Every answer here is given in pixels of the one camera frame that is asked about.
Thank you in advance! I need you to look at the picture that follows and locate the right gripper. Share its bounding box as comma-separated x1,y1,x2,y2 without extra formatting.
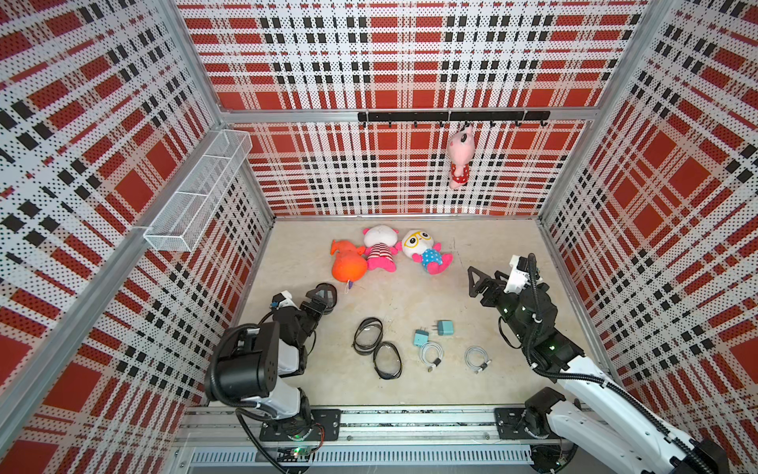
470,265,533,346

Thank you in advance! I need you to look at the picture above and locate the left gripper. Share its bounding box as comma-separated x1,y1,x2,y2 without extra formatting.
294,285,328,346

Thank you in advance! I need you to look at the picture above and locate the teal charger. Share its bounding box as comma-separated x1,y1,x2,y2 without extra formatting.
413,330,430,348
435,320,455,337

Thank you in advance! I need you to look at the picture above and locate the white cable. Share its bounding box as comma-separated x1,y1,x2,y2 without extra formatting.
418,340,445,373
463,346,493,375

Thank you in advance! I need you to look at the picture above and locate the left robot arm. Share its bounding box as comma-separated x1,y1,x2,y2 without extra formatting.
205,282,338,440

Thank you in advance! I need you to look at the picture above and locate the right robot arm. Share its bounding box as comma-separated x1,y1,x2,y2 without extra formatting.
467,254,730,473

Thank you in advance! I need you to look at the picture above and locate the orange plush toy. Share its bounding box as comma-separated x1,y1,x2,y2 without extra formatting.
330,240,368,284

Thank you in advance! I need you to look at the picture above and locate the pink striped plush doll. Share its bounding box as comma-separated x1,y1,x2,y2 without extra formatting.
363,224,401,273

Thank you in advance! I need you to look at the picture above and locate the teal charger bottom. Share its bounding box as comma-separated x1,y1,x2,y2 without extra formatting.
413,330,430,348

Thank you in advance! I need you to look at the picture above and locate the pink hanging plush toy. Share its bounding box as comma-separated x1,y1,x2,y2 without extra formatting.
446,124,476,190

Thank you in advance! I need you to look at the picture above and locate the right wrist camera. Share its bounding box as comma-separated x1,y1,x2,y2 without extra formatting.
505,255,531,294

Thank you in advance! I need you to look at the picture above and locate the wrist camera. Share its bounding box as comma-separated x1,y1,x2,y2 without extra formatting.
270,290,297,311
505,255,531,294

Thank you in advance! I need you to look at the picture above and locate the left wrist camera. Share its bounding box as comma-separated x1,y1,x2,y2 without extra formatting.
270,290,297,311

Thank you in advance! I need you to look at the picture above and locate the black coiled cable bottom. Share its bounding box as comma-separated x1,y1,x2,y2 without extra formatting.
372,340,404,381

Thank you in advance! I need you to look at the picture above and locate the white wire mesh basket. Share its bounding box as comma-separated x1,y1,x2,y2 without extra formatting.
144,130,252,253

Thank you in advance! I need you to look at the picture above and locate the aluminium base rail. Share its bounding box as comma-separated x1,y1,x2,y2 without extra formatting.
165,404,676,474

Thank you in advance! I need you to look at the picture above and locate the black hook rail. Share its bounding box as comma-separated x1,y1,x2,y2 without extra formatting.
357,110,551,126

